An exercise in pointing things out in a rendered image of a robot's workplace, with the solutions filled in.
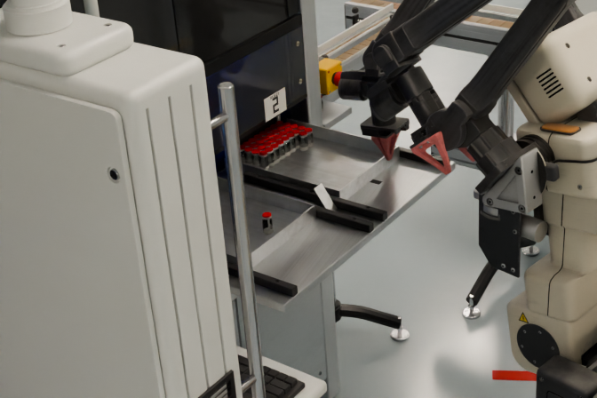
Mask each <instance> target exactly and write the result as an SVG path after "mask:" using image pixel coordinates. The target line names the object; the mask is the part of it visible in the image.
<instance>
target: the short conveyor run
mask: <svg viewBox="0 0 597 398"><path fill-rule="evenodd" d="M393 9H394V4H389V5H388V6H386V7H384V8H382V9H381V10H379V11H377V12H375V13H373V14H371V16H369V17H367V18H366V19H364V20H359V14H356V13H358V12H359V8H357V7H353V8H352V13H353V14H354V16H352V19H353V26H352V27H350V28H348V29H346V30H345V31H343V32H341V33H339V34H338V35H336V36H334V37H332V38H331V39H329V40H328V41H326V42H324V43H323V44H320V45H318V57H324V58H327V59H332V60H340V61H341V62H342V72H345V71H349V70H363V69H364V65H363V62H362V56H363V54H364V52H365V51H366V49H367V48H368V46H369V45H370V43H371V41H372V40H375V39H376V37H377V36H378V34H379V32H380V31H381V30H382V28H383V27H384V26H385V25H386V24H387V23H388V21H389V20H390V19H391V18H392V17H393V15H394V13H389V12H390V11H392V10H393ZM364 70H365V69H364ZM321 95H322V100H325V101H329V102H334V101H335V100H337V99H339V98H340V97H339V95H338V89H337V90H336V91H334V92H332V93H331V94H329V95H326V94H321Z"/></svg>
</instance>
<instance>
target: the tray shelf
mask: <svg viewBox="0 0 597 398"><path fill-rule="evenodd" d="M448 175H449V174H447V175H445V174H444V173H443V172H441V171H440V170H438V169H437V168H436V167H434V166H433V165H430V164H426V163H420V162H416V161H413V160H410V159H406V158H402V157H400V159H398V160H397V161H396V162H395V163H393V164H392V165H390V166H389V167H388V168H387V169H385V170H384V171H382V172H381V173H380V174H379V175H378V176H377V177H376V178H374V179H375V180H379V181H383V182H382V183H380V184H379V185H378V184H375V183H371V182H369V183H368V184H366V185H365V186H364V187H362V188H361V189H360V190H358V191H357V192H356V193H355V194H353V195H352V196H350V197H349V198H348V199H347V200H349V201H352V202H356V203H361V204H364V205H368V206H370V207H374V208H377V209H380V210H383V211H387V219H386V220H385V221H384V222H383V221H380V220H376V219H375V221H373V224H374V230H373V231H372V232H370V233H367V232H364V231H361V230H358V229H355V228H351V227H347V226H343V225H340V224H338V223H335V222H331V221H328V220H326V219H320V218H317V217H316V219H315V220H314V221H312V222H311V223H310V224H309V225H307V226H306V227H304V228H303V229H302V230H300V231H299V232H298V233H297V234H295V235H294V236H293V237H292V238H291V239H289V240H288V241H287V242H286V243H284V244H283V245H281V246H280V247H279V248H278V249H276V250H275V251H273V252H272V253H271V254H269V255H268V256H267V257H266V258H264V259H263V260H261V261H260V262H259V263H258V264H257V265H256V266H255V267H253V271H256V272H259V273H261V274H264V275H268V276H271V277H274V278H276V279H279V280H282V281H285V282H287V283H291V284H294V285H297V286H298V294H297V295H296V296H294V297H291V296H288V295H285V294H282V293H280V292H277V291H273V290H270V289H268V288H265V287H263V286H260V285H257V284H255V283H254V284H255V293H256V302H257V303H260V304H261V305H264V306H269V307H271V308H273V309H276V310H279V311H281V312H284V313H285V312H287V311H288V310H289V309H290V308H292V307H293V306H294V305H295V304H296V303H298V302H299V301H300V300H301V299H302V298H304V297H305V296H306V294H307V293H309V292H310V291H311V290H312V289H314V288H315V287H316V286H317V285H318V284H319V283H321V282H322V281H323V280H324V279H326V278H327V277H328V276H329V275H330V274H332V273H333V272H334V271H335V270H336V269H338V268H339V267H340V266H341V265H342V264H344V263H345V262H346V261H347V260H348V259H350V258H351V257H352V256H353V255H354V254H355V253H356V252H357V251H358V250H360V249H361V248H362V247H363V246H364V245H365V244H367V243H368V242H369V241H370V240H372V239H373V238H374V237H375V236H376V235H378V234H379V233H380V232H381V231H382V230H384V229H385V228H386V227H387V226H389V225H390V224H391V223H392V222H393V221H394V220H396V219H397V218H398V217H399V216H401V215H402V214H403V213H404V212H405V211H406V210H408V209H409V207H410V206H412V205H413V204H414V203H415V202H416V201H418V200H419V199H420V198H421V197H422V196H424V195H425V194H426V193H427V192H428V191H430V190H431V189H432V188H433V187H435V186H436V185H437V184H438V183H439V182H440V181H442V180H443V179H444V178H445V177H447V176H448ZM244 184H246V185H249V186H252V187H257V188H261V189H264V190H266V191H270V192H273V193H277V194H279V195H285V196H288V197H291V198H294V199H297V200H300V201H303V202H307V203H311V204H315V205H316V206H319V207H323V208H324V206H323V204H322V203H317V202H314V201H310V200H307V199H304V198H301V197H298V196H295V195H289V194H286V193H284V192H280V191H277V190H273V189H271V188H267V187H262V186H259V185H256V184H252V183H250V182H247V181H244ZM228 278H229V285H230V293H233V294H235V295H237V296H240V297H241V293H240V285H239V278H237V277H234V276H232V275H228Z"/></svg>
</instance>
